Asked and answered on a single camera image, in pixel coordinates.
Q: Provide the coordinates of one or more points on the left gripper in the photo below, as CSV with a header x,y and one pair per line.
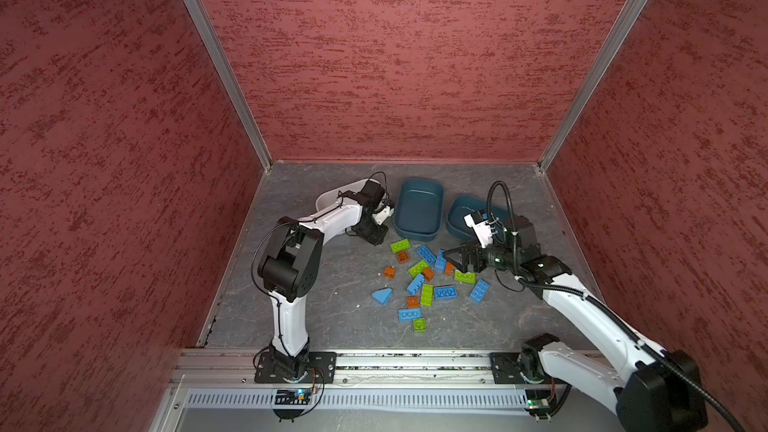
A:
x,y
376,238

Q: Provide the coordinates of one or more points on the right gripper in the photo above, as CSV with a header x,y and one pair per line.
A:
x,y
465,252

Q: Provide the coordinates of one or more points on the blue wedge lego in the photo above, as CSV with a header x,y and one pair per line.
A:
x,y
382,296

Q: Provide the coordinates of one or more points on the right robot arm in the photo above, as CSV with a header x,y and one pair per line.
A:
x,y
645,386

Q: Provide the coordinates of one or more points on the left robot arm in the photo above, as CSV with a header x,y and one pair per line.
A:
x,y
288,267

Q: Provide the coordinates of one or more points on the blue studded lego upper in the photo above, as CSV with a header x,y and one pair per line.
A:
x,y
440,262

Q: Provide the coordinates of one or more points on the white container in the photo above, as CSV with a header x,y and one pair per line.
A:
x,y
337,211

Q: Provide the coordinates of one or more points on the middle teal container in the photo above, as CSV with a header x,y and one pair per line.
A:
x,y
418,211

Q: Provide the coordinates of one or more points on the teal container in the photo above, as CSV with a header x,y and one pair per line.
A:
x,y
463,205
418,211

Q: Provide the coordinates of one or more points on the right teal container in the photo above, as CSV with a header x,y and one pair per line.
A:
x,y
463,205

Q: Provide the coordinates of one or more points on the small green lego bottom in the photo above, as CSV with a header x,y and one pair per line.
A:
x,y
419,325

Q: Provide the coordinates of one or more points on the blue lego bottom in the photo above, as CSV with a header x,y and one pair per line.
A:
x,y
411,314

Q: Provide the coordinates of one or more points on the right circuit board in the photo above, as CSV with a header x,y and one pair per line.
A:
x,y
539,402

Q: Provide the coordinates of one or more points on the circuit board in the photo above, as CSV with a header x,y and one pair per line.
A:
x,y
293,398
539,402

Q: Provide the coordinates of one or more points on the left circuit board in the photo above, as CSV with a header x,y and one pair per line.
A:
x,y
293,398

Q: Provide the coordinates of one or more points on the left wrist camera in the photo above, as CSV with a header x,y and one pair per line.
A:
x,y
381,216

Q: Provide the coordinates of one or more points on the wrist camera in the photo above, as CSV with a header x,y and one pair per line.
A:
x,y
381,216
483,224

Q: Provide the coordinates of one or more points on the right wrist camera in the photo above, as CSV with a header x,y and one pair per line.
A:
x,y
483,224

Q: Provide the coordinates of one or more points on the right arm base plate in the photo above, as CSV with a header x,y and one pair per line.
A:
x,y
518,368

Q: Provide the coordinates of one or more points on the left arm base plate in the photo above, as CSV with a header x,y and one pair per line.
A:
x,y
272,367

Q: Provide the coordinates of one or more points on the aluminium rail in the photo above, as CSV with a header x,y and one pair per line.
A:
x,y
351,369

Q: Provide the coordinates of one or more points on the left frame post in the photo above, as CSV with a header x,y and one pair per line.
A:
x,y
221,63

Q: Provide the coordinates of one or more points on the frame post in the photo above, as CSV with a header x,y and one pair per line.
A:
x,y
221,63
625,20

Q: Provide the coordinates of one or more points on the right frame post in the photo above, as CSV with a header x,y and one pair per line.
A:
x,y
625,20

